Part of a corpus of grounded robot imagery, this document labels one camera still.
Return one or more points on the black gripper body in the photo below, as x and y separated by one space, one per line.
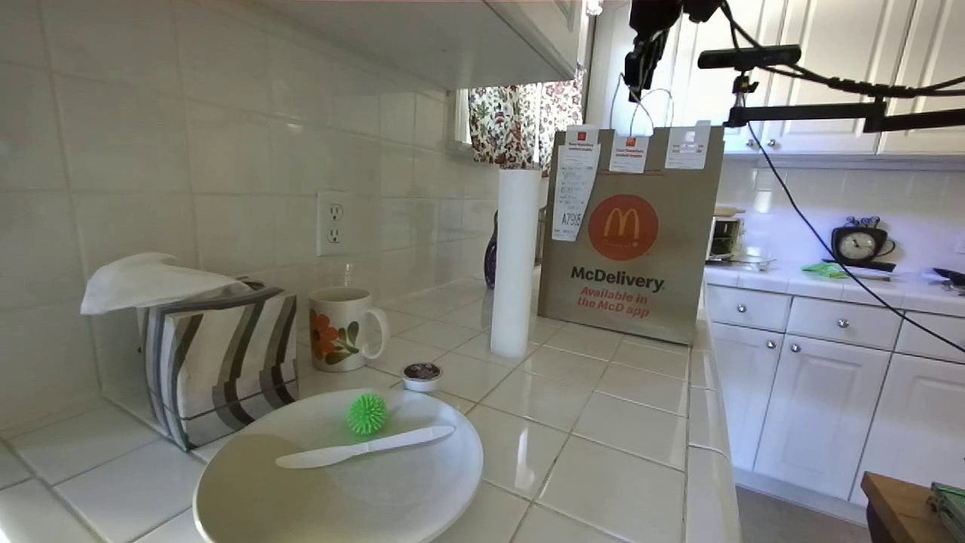
654 20

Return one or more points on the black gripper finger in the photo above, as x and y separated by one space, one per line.
635 72

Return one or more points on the brown McDelivery paper bag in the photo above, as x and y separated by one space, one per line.
622 289

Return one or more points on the floral curtain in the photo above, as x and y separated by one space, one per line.
514 123

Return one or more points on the white receipt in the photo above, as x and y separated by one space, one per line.
573 191

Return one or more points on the white small appliance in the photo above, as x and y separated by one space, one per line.
724 237

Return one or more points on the white paper towel roll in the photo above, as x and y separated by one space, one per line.
514 259

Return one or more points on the dark round vase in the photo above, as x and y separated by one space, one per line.
491 250

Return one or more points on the green cloth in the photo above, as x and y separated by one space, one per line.
824 269

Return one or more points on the black table clock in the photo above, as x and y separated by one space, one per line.
865 244

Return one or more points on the white lower cabinets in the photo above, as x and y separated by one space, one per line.
815 403

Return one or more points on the white floral mug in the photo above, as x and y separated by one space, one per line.
343 334

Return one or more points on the green spiky ball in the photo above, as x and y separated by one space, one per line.
365 414

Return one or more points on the white plastic knife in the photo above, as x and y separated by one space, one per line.
351 449

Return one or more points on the wooden table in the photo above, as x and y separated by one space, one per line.
893 515

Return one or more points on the white round plate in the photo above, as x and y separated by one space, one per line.
333 503

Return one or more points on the white folded napkin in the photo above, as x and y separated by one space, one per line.
152 280

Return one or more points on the black stereo camera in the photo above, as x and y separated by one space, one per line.
749 56

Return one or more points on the white upper wall cabinet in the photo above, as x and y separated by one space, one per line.
485 32

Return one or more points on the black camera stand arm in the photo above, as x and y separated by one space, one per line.
803 113

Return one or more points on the white wall cabinets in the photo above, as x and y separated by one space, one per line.
856 32

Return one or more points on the white wall outlet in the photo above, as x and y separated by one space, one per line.
333 225

